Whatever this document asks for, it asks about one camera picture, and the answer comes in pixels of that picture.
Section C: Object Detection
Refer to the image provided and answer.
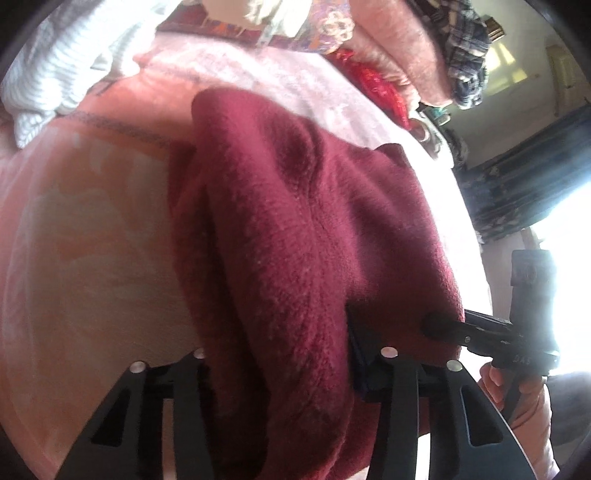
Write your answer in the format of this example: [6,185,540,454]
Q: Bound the red embroidered cloth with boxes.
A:
[325,48,411,131]

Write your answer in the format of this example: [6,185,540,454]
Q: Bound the dark patterned curtain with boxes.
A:
[457,104,590,244]

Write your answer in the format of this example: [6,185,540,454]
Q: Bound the dark red knit sweater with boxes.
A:
[168,88,463,479]

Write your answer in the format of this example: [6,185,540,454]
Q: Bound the person's right hand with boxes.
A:
[478,363,551,428]

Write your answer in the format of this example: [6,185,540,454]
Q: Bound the pink floral bed blanket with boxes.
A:
[1,33,493,479]

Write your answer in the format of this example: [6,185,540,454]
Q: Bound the plaid dark blue shirt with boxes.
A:
[409,0,491,110]

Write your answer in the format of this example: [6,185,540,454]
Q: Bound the paisley patterned cushion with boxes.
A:
[157,0,355,54]

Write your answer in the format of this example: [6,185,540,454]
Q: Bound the pale blue white garment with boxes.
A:
[1,0,180,149]

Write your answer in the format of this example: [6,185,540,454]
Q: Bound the folded pink fleece blankets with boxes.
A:
[345,0,452,110]

